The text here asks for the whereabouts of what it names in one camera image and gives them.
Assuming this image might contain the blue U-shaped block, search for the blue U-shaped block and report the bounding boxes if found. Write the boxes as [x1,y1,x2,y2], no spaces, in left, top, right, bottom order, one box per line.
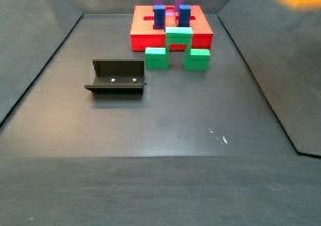
[153,5,191,29]

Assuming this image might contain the red slotted board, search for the red slotted board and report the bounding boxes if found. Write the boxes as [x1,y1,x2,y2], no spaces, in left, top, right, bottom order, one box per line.
[130,5,213,52]

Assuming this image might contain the green arch block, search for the green arch block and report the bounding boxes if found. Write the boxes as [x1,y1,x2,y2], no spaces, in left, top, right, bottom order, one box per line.
[145,27,211,71]

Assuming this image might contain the black angled bracket holder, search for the black angled bracket holder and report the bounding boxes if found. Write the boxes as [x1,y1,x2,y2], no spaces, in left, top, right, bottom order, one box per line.
[84,59,146,94]

